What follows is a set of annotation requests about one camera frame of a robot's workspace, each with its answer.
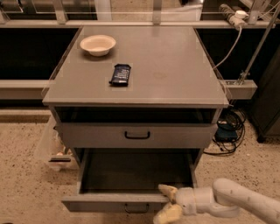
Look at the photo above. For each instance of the grey drawer cabinet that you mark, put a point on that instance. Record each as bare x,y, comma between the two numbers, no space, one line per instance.
171,80

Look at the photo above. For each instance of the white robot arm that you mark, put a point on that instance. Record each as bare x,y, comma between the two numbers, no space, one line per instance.
223,199

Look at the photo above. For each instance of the white power strip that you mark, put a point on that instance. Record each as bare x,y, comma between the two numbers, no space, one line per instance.
235,17

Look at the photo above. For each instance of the blue box with cables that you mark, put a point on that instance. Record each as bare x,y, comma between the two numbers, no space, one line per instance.
230,132

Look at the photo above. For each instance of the white paper bowl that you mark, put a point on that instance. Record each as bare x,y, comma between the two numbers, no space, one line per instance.
98,45

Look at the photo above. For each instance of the grey drawer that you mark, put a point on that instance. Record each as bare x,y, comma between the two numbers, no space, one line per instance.
136,135
127,180

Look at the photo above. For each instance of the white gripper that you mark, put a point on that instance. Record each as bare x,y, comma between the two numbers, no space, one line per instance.
185,200

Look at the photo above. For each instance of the dark blue snack bar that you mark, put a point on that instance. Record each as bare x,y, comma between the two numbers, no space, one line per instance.
121,75

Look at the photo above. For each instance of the grey metal railing frame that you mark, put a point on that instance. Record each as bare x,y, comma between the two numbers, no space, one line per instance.
20,18

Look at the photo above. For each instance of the grey top drawer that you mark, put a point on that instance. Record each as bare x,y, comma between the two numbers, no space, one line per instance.
136,135

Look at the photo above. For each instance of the clear plastic bin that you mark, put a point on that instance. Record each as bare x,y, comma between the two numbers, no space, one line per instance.
52,152

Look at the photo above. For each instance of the metal diagonal rod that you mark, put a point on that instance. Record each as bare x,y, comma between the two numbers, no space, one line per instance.
255,10

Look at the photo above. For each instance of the dark cabinet at right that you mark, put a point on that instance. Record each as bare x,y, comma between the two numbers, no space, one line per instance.
265,111

